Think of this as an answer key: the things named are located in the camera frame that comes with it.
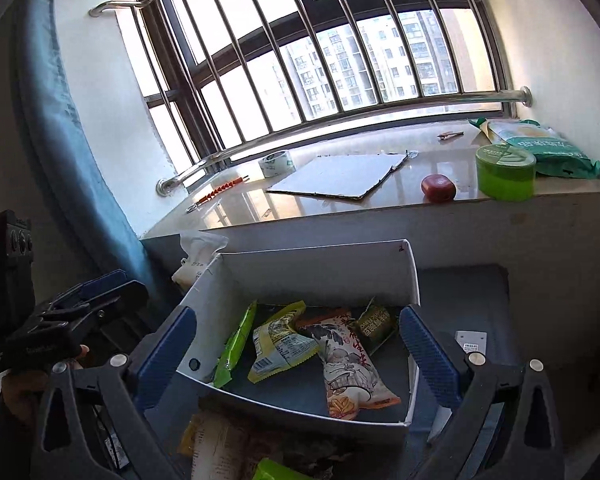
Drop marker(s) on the yellow-green snack bag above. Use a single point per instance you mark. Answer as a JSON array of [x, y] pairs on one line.
[[279, 347]]

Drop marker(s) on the tape roll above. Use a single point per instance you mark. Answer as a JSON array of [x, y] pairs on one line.
[[276, 164]]

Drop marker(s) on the blue cushion mat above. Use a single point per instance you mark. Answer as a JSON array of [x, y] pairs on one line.
[[373, 446]]

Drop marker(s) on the green round container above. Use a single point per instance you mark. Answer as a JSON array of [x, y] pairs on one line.
[[505, 172]]

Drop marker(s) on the metal window guard bars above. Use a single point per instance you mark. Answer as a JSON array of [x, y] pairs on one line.
[[238, 78]]

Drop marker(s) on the left hand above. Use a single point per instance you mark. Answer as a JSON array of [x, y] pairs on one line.
[[21, 391]]

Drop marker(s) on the lime green snack packet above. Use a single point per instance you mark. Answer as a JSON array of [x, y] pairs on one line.
[[234, 347]]

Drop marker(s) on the white flat board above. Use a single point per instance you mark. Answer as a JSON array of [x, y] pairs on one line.
[[344, 177]]

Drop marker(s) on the white storage box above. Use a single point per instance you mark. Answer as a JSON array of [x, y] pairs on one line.
[[335, 276]]

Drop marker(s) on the red small object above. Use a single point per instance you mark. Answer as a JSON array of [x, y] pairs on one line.
[[438, 189]]

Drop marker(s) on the tissue pack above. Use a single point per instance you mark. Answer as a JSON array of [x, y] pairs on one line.
[[200, 248]]

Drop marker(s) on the dark green small packet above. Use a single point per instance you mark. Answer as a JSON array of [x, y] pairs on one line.
[[374, 326]]

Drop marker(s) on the cartoon print peanut bag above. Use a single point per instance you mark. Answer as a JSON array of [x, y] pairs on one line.
[[351, 379]]

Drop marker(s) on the white remote control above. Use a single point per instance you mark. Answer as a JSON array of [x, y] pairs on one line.
[[472, 341]]

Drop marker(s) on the red beaded stick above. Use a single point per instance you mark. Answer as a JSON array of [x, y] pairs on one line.
[[215, 192]]

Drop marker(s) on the green seaweed snack bag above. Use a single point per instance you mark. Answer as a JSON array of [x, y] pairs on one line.
[[269, 470]]

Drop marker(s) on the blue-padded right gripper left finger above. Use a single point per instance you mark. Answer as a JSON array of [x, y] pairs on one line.
[[91, 423]]

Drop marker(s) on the white striped snack bag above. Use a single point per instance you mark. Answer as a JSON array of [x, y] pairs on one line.
[[218, 447]]

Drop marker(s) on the green plastic bag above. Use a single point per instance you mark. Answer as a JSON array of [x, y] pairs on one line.
[[555, 156]]

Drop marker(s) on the teal curtain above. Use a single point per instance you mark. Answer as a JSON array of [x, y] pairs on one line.
[[63, 164]]

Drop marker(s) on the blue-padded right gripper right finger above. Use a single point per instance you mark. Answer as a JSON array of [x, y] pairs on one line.
[[526, 443]]

